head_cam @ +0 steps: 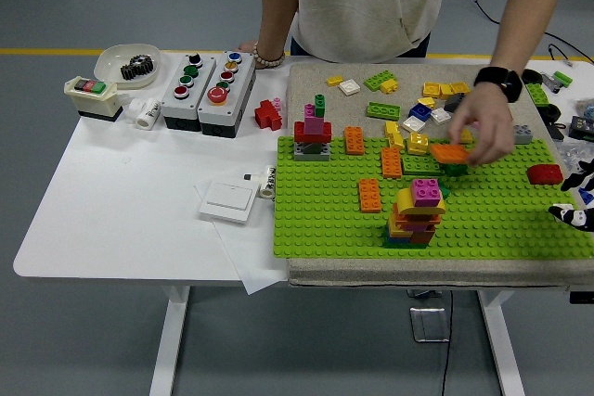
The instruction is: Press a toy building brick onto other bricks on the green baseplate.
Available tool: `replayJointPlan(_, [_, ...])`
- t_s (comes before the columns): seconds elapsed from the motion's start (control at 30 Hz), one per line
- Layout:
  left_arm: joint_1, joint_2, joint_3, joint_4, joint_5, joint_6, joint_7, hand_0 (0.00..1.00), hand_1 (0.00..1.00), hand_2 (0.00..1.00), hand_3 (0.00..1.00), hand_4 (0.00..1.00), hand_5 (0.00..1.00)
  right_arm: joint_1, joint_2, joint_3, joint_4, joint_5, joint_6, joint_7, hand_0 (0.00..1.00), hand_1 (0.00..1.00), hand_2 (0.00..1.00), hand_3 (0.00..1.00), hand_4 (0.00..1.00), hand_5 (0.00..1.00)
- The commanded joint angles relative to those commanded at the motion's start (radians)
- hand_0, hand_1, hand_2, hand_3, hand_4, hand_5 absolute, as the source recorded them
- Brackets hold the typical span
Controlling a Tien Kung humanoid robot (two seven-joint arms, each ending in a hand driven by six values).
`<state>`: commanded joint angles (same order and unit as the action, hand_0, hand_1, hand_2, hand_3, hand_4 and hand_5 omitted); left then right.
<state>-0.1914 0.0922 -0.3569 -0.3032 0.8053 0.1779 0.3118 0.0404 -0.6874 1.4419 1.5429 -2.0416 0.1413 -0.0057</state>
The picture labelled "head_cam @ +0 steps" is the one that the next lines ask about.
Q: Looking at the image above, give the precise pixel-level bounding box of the person's left hand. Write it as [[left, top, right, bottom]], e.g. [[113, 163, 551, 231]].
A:
[[447, 83, 517, 168]]

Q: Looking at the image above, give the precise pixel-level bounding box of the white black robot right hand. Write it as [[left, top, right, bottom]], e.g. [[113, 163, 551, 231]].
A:
[[547, 159, 594, 233]]

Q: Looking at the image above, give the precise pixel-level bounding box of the red curved brick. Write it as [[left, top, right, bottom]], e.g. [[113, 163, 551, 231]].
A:
[[526, 163, 564, 186]]

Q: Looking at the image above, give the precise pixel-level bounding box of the orange two-by-four brick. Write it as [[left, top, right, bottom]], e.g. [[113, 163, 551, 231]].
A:
[[358, 178, 383, 214], [343, 126, 367, 157], [430, 143, 472, 166], [381, 147, 404, 179]]

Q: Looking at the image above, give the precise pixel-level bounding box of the pink two-by-two brick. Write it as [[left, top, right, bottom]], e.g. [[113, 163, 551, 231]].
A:
[[410, 177, 443, 209]]

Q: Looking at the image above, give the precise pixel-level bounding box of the brick tower with yellow arch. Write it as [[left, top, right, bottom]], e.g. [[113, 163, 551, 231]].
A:
[[383, 186, 446, 249]]

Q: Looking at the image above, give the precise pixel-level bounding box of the grey two-by-four brick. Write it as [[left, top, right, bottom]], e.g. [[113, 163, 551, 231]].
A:
[[512, 124, 534, 146]]

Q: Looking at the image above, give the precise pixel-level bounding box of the dark green two-by-four brick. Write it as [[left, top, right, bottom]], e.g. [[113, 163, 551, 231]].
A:
[[438, 161, 470, 178]]

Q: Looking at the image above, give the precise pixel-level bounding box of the red brick cluster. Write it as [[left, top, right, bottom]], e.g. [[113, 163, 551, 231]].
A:
[[253, 99, 284, 132]]

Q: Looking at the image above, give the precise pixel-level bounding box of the brick tower with grey base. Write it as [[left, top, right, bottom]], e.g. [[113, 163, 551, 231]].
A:
[[293, 94, 333, 163]]

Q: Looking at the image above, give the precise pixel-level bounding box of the green studded baseplate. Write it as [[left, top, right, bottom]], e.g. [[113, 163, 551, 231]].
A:
[[272, 135, 594, 261]]

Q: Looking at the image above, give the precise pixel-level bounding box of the black smartwatch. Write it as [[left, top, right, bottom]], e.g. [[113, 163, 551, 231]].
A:
[[472, 65, 524, 104]]

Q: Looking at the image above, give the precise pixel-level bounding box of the grey emergency-stop control box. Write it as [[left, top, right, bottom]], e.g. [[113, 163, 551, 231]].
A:
[[197, 50, 257, 138]]

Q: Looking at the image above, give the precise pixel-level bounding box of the clear plastic bag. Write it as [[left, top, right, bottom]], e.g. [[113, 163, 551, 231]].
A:
[[556, 140, 594, 171]]

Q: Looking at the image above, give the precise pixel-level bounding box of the small grey device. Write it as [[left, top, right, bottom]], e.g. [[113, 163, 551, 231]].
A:
[[540, 71, 562, 94]]

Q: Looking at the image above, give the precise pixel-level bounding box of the grey-brown mat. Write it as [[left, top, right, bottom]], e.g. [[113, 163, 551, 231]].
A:
[[283, 62, 594, 289]]

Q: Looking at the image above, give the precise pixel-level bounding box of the black button pad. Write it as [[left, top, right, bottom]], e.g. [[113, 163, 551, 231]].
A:
[[569, 115, 594, 141]]

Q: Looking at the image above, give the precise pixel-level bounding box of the grey four-button control box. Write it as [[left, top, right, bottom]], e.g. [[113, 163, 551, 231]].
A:
[[161, 52, 217, 132]]

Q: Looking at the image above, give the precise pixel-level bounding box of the black metal gear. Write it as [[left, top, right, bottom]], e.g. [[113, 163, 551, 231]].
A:
[[128, 54, 157, 73], [120, 63, 150, 82]]

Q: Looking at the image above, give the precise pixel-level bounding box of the white pipe tee fitting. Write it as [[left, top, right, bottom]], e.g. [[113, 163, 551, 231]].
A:
[[123, 96, 162, 130]]

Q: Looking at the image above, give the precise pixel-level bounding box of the person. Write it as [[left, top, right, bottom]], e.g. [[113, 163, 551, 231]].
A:
[[252, 0, 572, 65]]

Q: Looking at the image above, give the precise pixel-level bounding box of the white plastic bowl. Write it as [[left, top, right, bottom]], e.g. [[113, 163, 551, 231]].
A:
[[94, 43, 161, 90]]

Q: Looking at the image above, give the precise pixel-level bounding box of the white printed cylinder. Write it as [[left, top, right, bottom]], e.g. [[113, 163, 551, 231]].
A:
[[258, 164, 276, 200]]

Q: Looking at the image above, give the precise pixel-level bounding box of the white table leg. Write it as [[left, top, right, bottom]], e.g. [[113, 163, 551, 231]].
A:
[[148, 285, 192, 396], [477, 290, 528, 396]]

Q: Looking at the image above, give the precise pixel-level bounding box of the silver floor socket box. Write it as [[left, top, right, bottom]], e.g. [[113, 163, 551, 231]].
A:
[[409, 306, 451, 344]]

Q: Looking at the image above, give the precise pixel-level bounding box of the white bead bracelet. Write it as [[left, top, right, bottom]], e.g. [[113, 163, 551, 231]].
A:
[[252, 41, 287, 69]]

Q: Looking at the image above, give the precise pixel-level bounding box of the long black floor cable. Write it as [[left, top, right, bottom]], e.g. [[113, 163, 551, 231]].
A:
[[460, 0, 594, 65]]

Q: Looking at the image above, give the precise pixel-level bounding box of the white wall switch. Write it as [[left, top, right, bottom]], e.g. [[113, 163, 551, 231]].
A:
[[199, 180, 260, 225]]

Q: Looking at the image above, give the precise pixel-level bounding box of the black hanging cable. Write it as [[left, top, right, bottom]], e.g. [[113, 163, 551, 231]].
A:
[[439, 290, 456, 396]]

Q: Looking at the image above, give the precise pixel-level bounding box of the cream red-green switch box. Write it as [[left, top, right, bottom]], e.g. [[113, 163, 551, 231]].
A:
[[63, 75, 124, 122]]

